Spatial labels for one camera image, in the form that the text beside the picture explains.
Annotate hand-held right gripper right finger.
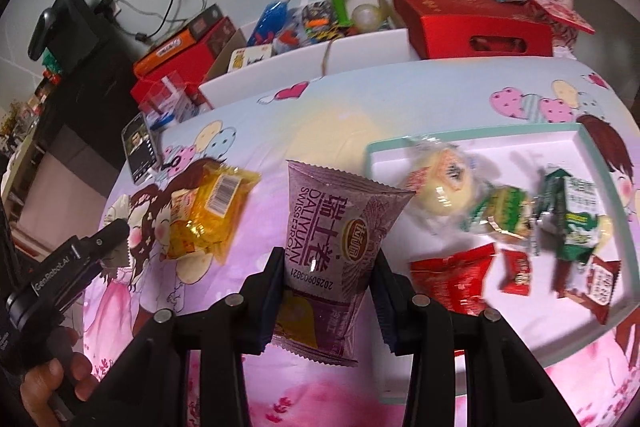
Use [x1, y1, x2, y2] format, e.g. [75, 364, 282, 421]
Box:
[370, 252, 558, 427]

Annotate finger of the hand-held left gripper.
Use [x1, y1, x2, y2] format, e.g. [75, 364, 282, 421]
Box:
[82, 218, 130, 265]

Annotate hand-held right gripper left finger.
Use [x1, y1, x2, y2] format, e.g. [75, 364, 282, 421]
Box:
[87, 247, 285, 427]

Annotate purple swiss roll packet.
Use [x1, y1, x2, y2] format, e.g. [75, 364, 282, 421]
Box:
[270, 159, 417, 368]

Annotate white tray with teal rim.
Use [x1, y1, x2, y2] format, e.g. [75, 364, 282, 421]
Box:
[364, 122, 633, 358]

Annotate brown biscuit packet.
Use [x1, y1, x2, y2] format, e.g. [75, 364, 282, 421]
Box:
[557, 256, 622, 325]

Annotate person's left hand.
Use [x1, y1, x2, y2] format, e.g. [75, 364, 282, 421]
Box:
[19, 329, 96, 423]

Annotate large red snack packet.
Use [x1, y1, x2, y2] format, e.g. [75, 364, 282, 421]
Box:
[409, 243, 497, 314]

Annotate black smartphone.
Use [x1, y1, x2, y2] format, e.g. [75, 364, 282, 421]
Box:
[121, 113, 162, 186]

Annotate yellow cake packet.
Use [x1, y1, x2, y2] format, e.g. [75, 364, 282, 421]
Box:
[162, 162, 262, 265]

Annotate black cabinet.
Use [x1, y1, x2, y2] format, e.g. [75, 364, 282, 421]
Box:
[20, 0, 141, 172]

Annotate clear wrapped pale bun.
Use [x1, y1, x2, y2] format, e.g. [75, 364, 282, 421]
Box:
[404, 134, 478, 219]

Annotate small red snack packet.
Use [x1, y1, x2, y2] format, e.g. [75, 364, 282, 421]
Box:
[499, 249, 535, 296]

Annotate clear plastic box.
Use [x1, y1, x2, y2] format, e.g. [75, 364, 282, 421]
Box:
[137, 76, 187, 125]

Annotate green sandwich biscuit packet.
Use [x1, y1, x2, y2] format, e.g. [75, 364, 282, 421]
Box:
[462, 184, 535, 242]

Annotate orange flat box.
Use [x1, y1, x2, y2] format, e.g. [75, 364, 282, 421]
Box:
[132, 31, 201, 78]

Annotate dark green snack packet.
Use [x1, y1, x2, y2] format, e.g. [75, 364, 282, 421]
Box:
[531, 167, 568, 255]

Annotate printed cartoon tablecloth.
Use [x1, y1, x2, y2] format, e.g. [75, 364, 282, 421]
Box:
[82, 57, 640, 427]

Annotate black controller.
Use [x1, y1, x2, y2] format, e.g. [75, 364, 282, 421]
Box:
[27, 7, 67, 60]

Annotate green white snack packet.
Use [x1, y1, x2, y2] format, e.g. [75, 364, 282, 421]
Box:
[557, 177, 615, 264]

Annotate cartoon printed card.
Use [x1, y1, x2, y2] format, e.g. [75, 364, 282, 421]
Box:
[227, 44, 275, 72]

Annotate white cardboard box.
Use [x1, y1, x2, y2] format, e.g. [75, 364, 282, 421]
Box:
[199, 0, 411, 110]

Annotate blue liquid bottle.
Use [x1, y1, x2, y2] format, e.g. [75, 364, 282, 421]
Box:
[247, 0, 293, 48]

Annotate colourful toy packs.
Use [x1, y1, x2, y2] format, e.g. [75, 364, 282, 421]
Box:
[280, 0, 351, 50]

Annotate red gift box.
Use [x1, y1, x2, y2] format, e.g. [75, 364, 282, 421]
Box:
[391, 0, 555, 60]

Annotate clear round container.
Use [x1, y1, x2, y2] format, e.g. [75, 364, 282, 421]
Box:
[350, 3, 388, 32]

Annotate red patterned box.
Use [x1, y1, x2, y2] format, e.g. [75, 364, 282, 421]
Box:
[522, 0, 596, 48]

